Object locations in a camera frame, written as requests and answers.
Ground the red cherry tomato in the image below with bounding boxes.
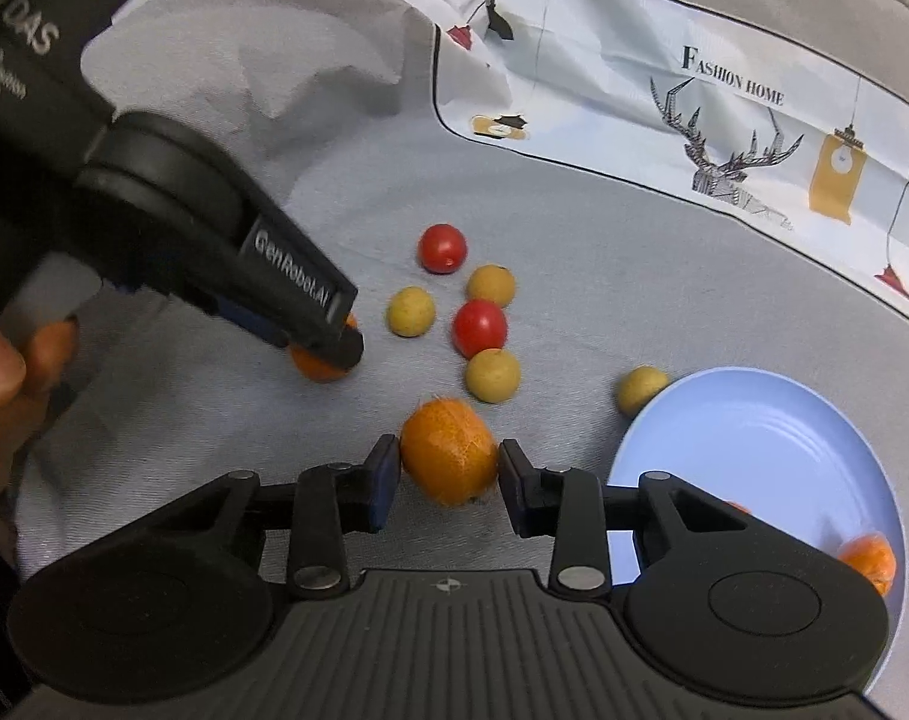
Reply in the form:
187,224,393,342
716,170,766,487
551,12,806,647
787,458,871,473
452,299,509,359
418,223,469,275

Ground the large orange tangerine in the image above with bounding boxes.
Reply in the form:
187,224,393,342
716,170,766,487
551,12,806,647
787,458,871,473
399,399,500,507

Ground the grey printed blanket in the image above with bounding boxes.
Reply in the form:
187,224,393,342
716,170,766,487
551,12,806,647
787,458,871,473
8,0,909,587

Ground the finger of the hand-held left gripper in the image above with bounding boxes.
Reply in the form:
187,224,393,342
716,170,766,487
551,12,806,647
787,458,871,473
230,202,367,376
109,276,292,352

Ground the yellow-brown longan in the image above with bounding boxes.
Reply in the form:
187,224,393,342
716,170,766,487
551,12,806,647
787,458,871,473
386,286,436,338
616,366,673,418
466,264,517,310
464,348,522,404

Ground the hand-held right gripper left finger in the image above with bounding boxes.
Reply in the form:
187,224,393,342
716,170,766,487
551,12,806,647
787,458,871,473
154,433,403,592

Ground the light blue plate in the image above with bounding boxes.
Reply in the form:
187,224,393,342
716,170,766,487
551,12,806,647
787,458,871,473
606,367,909,698

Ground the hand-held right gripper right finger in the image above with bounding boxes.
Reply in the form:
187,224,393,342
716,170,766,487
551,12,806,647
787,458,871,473
497,439,734,592

